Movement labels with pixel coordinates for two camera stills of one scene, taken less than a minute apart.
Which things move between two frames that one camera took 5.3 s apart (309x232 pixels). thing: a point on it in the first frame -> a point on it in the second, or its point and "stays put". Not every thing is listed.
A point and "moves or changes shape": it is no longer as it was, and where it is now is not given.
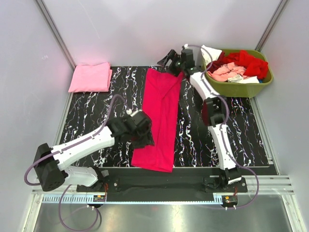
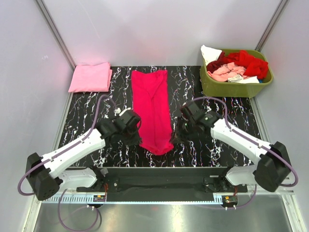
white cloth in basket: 215,53 stays put
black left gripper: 147,140 -> 136,140
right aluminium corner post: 272,25 stays put
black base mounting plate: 162,184 stays put
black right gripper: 171,54 -> 178,136
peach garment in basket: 223,73 stays put
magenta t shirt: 161,100 moves or changes shape
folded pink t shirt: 95,78 stays put
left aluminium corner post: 55,33 stays put
